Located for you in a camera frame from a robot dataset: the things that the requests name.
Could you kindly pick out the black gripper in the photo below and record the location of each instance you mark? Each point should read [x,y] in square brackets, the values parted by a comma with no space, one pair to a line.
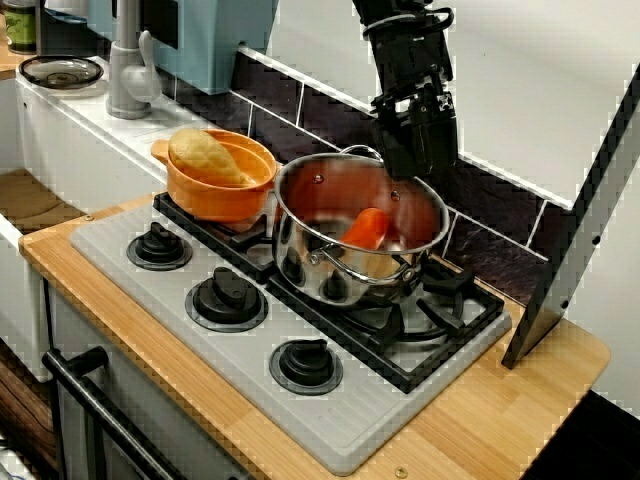
[410,60]

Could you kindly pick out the orange toy carrot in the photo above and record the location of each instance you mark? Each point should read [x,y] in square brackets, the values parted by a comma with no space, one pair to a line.
[367,227]

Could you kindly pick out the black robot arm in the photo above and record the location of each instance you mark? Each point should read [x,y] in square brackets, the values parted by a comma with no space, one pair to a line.
[390,10]

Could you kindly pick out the dark tiled backsplash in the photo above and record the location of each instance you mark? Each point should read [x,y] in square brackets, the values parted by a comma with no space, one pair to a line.
[325,120]

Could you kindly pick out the stainless steel pot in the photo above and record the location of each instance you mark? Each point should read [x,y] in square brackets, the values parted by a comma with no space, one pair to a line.
[300,250]

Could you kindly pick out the yellow toy potato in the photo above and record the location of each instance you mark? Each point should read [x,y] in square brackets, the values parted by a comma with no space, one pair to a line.
[205,155]

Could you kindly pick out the orange toy pot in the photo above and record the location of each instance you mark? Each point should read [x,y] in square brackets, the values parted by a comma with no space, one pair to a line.
[210,200]

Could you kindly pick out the black burner grate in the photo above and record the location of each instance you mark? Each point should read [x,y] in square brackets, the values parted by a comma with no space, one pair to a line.
[430,360]

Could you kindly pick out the teal box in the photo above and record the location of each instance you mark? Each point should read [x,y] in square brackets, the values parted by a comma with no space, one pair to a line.
[215,45]

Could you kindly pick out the black stove knob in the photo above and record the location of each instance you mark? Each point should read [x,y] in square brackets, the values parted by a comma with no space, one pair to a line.
[225,300]
[157,245]
[305,365]

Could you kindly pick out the wooden countertop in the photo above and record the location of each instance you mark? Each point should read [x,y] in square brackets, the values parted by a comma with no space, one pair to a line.
[475,425]

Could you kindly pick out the grey toy faucet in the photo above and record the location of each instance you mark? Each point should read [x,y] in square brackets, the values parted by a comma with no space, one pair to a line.
[127,80]

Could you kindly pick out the grey stove top plate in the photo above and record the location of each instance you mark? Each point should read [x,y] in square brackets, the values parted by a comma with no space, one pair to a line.
[250,410]

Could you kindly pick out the white toy sink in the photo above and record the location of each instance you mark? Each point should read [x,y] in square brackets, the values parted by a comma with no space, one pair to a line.
[75,140]

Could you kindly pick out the dark glass dish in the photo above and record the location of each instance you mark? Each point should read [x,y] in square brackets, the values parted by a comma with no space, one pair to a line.
[60,72]

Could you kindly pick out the white oven cabinet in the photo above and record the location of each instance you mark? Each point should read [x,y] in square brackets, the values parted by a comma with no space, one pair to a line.
[150,400]

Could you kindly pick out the can with green label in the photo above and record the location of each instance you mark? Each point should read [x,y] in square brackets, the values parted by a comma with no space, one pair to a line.
[20,25]

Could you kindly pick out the black support post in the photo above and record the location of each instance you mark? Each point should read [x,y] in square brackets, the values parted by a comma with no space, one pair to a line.
[575,225]

